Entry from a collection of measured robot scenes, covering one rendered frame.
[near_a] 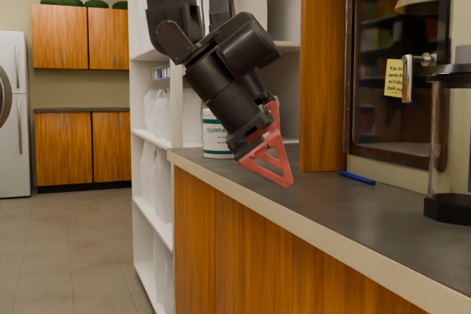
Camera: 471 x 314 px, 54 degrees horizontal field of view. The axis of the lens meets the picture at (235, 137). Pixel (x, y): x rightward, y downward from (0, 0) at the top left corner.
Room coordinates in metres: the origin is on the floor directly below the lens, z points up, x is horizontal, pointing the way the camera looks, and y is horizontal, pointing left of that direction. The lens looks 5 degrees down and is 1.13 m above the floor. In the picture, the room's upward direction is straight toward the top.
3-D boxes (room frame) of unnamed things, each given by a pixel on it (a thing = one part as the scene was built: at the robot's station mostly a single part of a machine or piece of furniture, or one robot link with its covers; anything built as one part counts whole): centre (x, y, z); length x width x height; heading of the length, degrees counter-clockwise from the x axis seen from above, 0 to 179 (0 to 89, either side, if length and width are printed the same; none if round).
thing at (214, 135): (1.46, 0.04, 1.02); 0.13 x 0.13 x 0.15
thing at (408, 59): (0.88, -0.33, 1.17); 0.05 x 0.03 x 0.10; 111
